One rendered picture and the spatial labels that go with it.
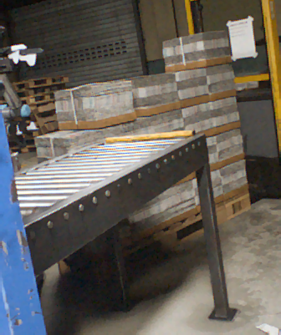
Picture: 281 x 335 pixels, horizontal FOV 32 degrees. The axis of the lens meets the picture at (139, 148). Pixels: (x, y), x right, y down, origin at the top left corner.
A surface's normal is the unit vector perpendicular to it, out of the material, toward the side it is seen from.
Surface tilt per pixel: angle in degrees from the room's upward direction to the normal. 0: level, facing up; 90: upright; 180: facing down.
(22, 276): 90
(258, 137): 90
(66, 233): 90
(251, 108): 90
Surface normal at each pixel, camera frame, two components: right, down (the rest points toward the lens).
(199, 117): 0.68, 0.00
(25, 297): 0.87, -0.07
